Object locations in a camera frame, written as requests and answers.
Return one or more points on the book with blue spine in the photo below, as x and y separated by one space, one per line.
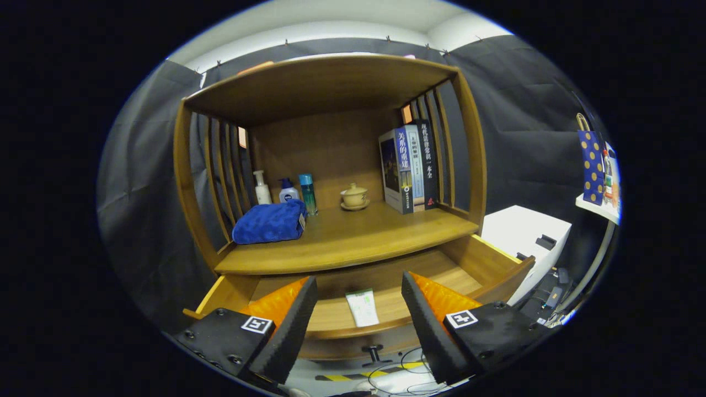
405 165

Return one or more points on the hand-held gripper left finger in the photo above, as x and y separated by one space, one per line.
289 336

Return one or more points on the white table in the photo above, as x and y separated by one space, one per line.
518 231

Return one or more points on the grey metal pole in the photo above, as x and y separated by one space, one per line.
598 264

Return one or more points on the white bottle with blue cap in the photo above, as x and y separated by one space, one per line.
288 194

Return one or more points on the clear blue bottle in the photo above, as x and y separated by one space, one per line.
308 196

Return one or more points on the blue towel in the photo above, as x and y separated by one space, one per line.
267 223

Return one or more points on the yellow black hazard tape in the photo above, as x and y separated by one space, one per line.
342 377

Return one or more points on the beige lidded teacup with saucer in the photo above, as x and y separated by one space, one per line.
354 197

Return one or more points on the wooden cabinet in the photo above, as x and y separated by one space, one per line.
325 149

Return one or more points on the blue dotted gift bag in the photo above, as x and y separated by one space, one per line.
591 165

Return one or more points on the white pump bottle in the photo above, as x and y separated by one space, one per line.
263 194

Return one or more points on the bottle with red label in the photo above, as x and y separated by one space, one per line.
608 182

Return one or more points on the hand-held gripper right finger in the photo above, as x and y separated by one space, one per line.
430 336

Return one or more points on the white green tube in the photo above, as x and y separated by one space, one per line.
362 309

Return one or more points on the small black object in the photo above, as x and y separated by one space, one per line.
546 241

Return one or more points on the wooden countertop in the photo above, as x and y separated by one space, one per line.
358 237

